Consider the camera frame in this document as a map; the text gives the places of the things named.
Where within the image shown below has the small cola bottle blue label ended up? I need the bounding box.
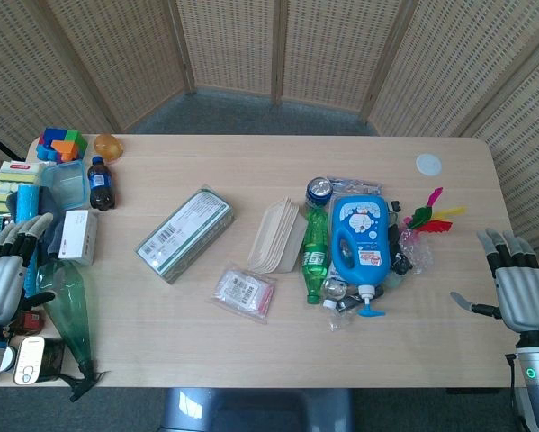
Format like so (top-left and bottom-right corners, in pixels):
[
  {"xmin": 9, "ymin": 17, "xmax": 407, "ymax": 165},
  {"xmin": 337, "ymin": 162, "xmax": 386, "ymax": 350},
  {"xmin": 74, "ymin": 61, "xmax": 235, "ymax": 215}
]
[{"xmin": 86, "ymin": 155, "xmax": 116, "ymax": 212}]

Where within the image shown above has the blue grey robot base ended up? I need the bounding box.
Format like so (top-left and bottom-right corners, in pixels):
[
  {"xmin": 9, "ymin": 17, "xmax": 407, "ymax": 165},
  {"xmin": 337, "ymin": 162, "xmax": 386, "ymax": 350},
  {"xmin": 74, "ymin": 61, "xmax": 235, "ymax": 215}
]
[{"xmin": 157, "ymin": 387, "xmax": 355, "ymax": 432}]

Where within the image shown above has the clear plastic wrap bag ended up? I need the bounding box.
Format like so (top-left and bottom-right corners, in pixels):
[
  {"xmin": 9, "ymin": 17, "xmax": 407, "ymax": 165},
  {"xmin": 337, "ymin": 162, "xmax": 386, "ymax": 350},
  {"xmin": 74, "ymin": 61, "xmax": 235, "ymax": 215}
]
[{"xmin": 397, "ymin": 227, "xmax": 434, "ymax": 275}]

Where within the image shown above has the blue textured roll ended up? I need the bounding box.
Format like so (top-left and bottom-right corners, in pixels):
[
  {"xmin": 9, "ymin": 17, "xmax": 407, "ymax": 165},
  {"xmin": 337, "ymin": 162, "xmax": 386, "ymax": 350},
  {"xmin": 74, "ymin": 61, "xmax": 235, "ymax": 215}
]
[{"xmin": 15, "ymin": 184, "xmax": 42, "ymax": 298}]

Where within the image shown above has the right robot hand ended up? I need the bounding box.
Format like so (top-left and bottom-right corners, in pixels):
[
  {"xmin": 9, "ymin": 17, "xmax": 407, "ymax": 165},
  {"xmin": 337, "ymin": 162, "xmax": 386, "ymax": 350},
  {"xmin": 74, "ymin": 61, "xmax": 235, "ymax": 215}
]
[{"xmin": 450, "ymin": 228, "xmax": 539, "ymax": 335}]

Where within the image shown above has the blue cap metal can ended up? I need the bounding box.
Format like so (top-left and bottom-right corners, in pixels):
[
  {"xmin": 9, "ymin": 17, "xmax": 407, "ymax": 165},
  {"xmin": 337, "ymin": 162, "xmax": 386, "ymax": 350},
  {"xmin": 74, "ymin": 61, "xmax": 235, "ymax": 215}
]
[{"xmin": 305, "ymin": 176, "xmax": 334, "ymax": 210}]

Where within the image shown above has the white round lid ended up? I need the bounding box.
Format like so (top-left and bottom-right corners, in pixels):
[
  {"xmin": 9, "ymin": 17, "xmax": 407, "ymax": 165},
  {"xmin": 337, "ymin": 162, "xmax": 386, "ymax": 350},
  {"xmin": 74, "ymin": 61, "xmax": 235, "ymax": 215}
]
[{"xmin": 415, "ymin": 153, "xmax": 444, "ymax": 176}]

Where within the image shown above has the clear blue plastic container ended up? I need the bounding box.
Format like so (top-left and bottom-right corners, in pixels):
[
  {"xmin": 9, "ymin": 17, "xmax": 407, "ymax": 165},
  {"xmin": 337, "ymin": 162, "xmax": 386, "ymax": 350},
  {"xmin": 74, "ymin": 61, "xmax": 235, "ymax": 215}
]
[{"xmin": 41, "ymin": 160, "xmax": 92, "ymax": 212}]

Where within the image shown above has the white small carton box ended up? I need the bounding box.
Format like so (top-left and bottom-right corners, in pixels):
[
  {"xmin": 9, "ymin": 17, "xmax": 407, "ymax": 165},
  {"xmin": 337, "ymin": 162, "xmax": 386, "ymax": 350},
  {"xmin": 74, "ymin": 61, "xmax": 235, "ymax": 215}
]
[{"xmin": 58, "ymin": 209, "xmax": 99, "ymax": 266}]

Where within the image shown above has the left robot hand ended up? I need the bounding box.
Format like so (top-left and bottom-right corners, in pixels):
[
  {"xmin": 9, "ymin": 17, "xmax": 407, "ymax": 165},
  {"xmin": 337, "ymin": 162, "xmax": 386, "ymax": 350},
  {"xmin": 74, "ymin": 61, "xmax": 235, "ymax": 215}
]
[{"xmin": 0, "ymin": 212, "xmax": 57, "ymax": 326}]

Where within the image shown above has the blue cartoon pump bottle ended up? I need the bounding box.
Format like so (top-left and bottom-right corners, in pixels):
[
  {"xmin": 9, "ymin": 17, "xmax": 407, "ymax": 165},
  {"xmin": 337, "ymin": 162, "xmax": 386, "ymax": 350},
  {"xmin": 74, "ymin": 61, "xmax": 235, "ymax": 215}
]
[{"xmin": 330, "ymin": 193, "xmax": 391, "ymax": 318}]

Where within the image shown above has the grey cloth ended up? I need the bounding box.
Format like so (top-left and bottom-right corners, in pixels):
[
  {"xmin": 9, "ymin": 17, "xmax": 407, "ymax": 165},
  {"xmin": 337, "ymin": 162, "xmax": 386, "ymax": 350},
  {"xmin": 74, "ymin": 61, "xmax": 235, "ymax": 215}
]
[{"xmin": 5, "ymin": 186, "xmax": 67, "ymax": 260}]

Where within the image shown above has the orange translucent ball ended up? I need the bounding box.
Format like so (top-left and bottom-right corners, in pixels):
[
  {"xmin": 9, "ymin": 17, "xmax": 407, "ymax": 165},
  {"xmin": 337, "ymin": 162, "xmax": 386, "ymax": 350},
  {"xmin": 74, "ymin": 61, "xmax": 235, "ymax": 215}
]
[{"xmin": 93, "ymin": 133, "xmax": 125, "ymax": 164}]

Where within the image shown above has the clear crushed plastic bottle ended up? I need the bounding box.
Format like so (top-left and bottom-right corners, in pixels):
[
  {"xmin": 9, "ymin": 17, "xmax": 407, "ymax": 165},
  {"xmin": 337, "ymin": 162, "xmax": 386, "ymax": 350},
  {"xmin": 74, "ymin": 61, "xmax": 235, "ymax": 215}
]
[{"xmin": 321, "ymin": 274, "xmax": 364, "ymax": 333}]

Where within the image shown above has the clear bag with red label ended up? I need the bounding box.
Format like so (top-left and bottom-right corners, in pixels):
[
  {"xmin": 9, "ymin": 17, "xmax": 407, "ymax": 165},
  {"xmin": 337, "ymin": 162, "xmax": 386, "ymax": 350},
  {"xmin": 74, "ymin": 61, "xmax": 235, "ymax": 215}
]
[{"xmin": 206, "ymin": 265, "xmax": 278, "ymax": 325}]

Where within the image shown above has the red brown small box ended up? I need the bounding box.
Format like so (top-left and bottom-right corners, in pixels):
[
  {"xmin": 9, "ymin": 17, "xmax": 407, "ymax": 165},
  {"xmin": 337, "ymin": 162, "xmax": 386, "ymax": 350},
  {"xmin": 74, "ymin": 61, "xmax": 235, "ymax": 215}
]
[{"xmin": 11, "ymin": 308, "xmax": 45, "ymax": 335}]

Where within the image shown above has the sponge pack yellow green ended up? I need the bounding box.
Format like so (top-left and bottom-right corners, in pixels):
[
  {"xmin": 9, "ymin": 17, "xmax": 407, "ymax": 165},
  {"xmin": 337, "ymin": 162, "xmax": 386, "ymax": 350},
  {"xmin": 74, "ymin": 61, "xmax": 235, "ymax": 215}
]
[{"xmin": 0, "ymin": 162, "xmax": 45, "ymax": 217}]

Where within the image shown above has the green plastic soda bottle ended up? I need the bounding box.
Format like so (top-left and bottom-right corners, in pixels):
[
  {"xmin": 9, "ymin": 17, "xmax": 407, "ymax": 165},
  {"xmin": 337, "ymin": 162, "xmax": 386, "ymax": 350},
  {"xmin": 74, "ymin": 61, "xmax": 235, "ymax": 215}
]
[{"xmin": 301, "ymin": 207, "xmax": 331, "ymax": 305}]

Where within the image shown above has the large green plastic bottle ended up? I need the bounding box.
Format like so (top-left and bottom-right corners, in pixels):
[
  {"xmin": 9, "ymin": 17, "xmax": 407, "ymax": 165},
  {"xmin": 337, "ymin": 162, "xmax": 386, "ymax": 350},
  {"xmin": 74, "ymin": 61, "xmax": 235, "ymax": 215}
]
[{"xmin": 36, "ymin": 258, "xmax": 96, "ymax": 370}]

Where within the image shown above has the green white box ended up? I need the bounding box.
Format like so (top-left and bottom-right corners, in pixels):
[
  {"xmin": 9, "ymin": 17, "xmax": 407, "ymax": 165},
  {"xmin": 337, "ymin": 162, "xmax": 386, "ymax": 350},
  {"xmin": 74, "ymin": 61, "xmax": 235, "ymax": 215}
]
[{"xmin": 136, "ymin": 184, "xmax": 236, "ymax": 284}]

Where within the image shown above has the white remote-like device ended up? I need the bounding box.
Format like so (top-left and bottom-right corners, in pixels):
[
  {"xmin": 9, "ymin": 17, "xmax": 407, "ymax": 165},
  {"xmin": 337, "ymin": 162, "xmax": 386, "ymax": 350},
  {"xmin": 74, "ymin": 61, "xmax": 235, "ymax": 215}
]
[{"xmin": 13, "ymin": 336, "xmax": 45, "ymax": 385}]

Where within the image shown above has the dark camouflage can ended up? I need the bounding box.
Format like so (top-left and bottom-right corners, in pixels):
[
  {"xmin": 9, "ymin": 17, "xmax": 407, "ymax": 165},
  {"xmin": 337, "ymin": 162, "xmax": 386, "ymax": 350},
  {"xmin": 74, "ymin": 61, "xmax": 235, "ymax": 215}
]
[{"xmin": 38, "ymin": 337, "xmax": 67, "ymax": 383}]

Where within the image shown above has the black clip tool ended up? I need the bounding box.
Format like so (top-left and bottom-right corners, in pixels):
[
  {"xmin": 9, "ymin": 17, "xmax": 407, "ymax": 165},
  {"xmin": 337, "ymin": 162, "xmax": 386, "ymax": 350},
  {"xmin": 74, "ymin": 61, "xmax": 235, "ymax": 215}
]
[{"xmin": 60, "ymin": 363, "xmax": 112, "ymax": 403}]

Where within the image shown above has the bamboo folding screen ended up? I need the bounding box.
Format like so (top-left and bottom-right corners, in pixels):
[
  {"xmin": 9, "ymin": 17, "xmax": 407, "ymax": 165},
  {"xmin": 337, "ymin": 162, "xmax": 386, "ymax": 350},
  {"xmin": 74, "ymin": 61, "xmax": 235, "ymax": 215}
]
[{"xmin": 0, "ymin": 0, "xmax": 539, "ymax": 253}]

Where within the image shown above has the black small device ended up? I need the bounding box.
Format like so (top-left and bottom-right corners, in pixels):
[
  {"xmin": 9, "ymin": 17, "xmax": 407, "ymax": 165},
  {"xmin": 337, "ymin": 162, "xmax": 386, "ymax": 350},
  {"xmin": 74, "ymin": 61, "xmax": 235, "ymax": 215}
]
[{"xmin": 387, "ymin": 201, "xmax": 413, "ymax": 275}]

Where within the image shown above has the colourful block puzzle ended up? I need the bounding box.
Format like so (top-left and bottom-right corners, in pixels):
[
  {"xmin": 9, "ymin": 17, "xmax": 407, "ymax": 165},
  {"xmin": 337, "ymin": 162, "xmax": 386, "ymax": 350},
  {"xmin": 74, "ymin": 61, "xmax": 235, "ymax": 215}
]
[{"xmin": 36, "ymin": 127, "xmax": 89, "ymax": 165}]

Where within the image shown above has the silver foil packet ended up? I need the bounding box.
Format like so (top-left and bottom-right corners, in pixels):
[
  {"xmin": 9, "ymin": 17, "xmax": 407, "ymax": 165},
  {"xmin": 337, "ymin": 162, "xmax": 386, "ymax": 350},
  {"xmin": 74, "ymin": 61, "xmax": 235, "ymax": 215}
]
[{"xmin": 326, "ymin": 175, "xmax": 383, "ymax": 199}]

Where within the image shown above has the feather shuttlecock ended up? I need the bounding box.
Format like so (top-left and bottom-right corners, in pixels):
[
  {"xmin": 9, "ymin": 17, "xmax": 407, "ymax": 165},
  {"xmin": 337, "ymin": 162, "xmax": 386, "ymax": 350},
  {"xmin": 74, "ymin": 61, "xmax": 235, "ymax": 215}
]
[{"xmin": 402, "ymin": 186, "xmax": 468, "ymax": 236}]

